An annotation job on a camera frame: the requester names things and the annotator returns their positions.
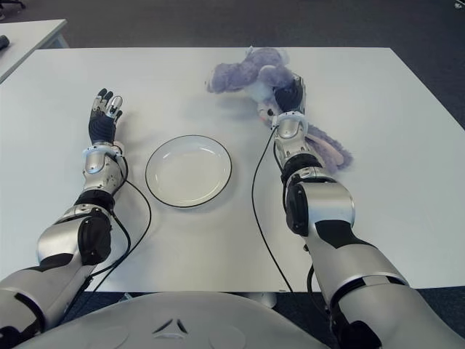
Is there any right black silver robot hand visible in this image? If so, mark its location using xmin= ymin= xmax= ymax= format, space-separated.
xmin=272 ymin=74 xmax=307 ymax=117

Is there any grey robot torso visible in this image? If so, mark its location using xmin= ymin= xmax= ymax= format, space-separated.
xmin=21 ymin=290 xmax=328 ymax=349

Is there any white plate with black rim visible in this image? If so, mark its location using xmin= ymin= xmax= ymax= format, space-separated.
xmin=145 ymin=134 xmax=233 ymax=209

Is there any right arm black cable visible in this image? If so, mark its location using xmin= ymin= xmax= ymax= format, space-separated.
xmin=251 ymin=129 xmax=294 ymax=294

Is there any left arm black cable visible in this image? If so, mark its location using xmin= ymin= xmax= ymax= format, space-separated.
xmin=86 ymin=159 xmax=153 ymax=294

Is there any white side table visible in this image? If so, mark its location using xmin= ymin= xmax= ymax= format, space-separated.
xmin=0 ymin=18 xmax=69 ymax=84

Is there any grey table pedestal base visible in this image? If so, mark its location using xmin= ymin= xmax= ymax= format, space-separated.
xmin=250 ymin=292 xmax=279 ymax=309

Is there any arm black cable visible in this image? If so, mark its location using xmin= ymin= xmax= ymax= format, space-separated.
xmin=86 ymin=159 xmax=153 ymax=294
xmin=251 ymin=129 xmax=294 ymax=294

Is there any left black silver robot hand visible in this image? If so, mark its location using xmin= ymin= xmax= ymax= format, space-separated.
xmin=88 ymin=87 xmax=124 ymax=146

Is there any purple plush bunny doll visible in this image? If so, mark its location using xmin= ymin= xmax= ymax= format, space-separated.
xmin=205 ymin=46 xmax=354 ymax=176

